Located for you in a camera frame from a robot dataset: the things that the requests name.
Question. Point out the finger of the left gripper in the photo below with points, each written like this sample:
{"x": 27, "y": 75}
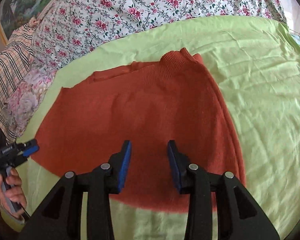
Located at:
{"x": 28, "y": 145}
{"x": 30, "y": 150}

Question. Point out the plaid checkered blanket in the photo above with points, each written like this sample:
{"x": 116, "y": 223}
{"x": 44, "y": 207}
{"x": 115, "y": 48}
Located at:
{"x": 15, "y": 63}

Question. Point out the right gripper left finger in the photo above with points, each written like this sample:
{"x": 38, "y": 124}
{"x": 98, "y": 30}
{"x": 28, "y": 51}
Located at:
{"x": 59, "y": 214}

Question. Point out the framed landscape painting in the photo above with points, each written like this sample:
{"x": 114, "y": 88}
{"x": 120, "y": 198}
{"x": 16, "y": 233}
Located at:
{"x": 22, "y": 2}

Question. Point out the orange knit sweater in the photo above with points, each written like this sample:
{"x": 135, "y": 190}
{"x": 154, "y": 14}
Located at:
{"x": 149, "y": 104}

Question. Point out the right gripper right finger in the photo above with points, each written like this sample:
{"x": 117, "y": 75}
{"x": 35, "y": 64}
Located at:
{"x": 238, "y": 213}

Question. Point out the person's left hand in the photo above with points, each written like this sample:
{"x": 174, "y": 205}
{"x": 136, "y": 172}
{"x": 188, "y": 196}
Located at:
{"x": 15, "y": 194}

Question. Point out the purple floral pillow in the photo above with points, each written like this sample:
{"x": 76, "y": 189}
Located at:
{"x": 21, "y": 105}

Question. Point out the floral rose quilt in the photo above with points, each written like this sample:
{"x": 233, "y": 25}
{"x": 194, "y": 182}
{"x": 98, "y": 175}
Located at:
{"x": 70, "y": 29}

